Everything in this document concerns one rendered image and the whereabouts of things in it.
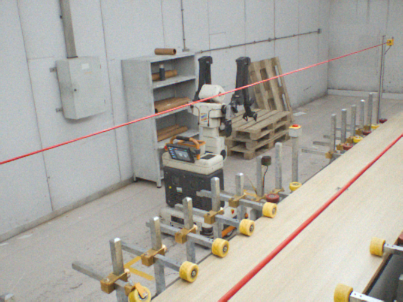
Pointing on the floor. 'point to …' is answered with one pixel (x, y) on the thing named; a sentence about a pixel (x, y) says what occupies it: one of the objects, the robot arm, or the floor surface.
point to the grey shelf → (151, 89)
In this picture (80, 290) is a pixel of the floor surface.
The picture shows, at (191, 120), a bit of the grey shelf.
